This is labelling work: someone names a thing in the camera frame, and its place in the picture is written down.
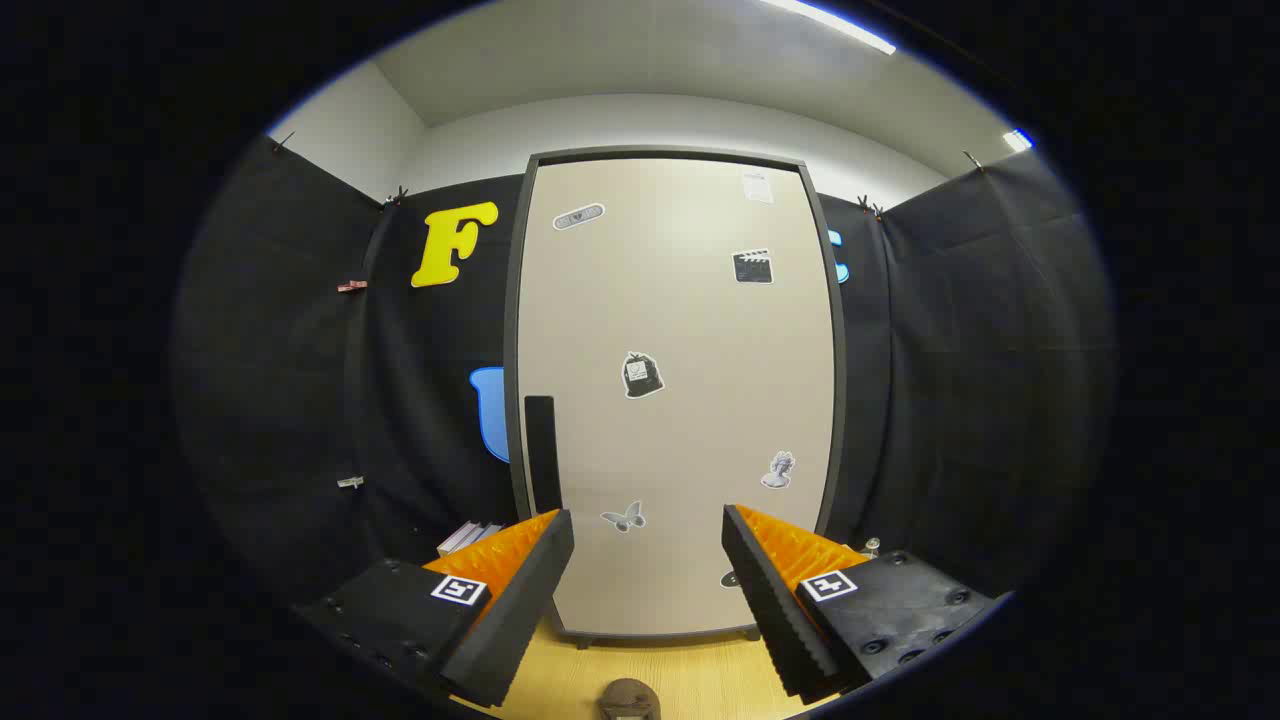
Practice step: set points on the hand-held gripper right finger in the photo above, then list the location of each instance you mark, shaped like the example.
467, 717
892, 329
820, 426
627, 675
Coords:
775, 610

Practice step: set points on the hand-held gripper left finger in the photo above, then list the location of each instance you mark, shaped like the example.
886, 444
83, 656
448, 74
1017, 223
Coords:
520, 610

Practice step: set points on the brown fuzzy shoe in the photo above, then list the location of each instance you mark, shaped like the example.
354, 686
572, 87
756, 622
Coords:
628, 692

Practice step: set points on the grey shoe cabinet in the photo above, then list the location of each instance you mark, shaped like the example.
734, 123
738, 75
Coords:
511, 350

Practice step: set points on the white spine book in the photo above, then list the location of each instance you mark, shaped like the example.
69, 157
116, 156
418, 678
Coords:
458, 539

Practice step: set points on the black backdrop cloth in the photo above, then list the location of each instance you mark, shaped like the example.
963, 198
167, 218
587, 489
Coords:
280, 380

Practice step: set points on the black binder clip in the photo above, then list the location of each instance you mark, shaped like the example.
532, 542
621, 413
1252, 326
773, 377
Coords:
284, 142
398, 196
973, 160
871, 206

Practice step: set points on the small ceiling light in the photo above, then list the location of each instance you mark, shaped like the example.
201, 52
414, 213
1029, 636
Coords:
1018, 140

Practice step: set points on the long ceiling light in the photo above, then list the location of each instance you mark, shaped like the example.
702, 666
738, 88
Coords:
840, 25

